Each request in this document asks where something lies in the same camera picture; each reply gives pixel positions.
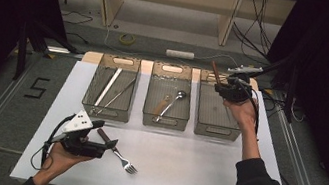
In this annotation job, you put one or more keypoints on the grey transparent plastic bin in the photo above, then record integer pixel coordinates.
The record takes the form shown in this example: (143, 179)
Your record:
(211, 120)
(89, 96)
(183, 109)

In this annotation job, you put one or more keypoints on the black metal stand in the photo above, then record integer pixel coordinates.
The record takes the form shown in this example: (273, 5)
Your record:
(289, 103)
(20, 55)

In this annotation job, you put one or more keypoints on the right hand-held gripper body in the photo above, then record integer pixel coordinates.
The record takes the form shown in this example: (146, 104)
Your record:
(238, 93)

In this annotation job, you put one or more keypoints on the metal spoon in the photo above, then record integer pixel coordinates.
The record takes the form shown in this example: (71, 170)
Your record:
(181, 94)

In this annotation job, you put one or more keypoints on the white power strip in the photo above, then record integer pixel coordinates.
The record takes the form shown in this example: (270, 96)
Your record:
(180, 54)

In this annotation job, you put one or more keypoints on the silver metal bar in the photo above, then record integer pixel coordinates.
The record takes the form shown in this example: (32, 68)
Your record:
(58, 49)

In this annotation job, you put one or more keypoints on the yellow tape roll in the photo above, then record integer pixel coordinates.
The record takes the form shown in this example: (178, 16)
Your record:
(121, 38)

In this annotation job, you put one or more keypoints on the person's left hand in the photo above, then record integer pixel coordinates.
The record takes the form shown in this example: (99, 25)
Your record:
(57, 164)

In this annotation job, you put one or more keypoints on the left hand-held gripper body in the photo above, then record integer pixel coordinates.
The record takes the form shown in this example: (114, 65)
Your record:
(76, 145)

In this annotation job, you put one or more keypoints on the person's right hand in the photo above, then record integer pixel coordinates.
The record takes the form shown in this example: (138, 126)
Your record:
(243, 114)

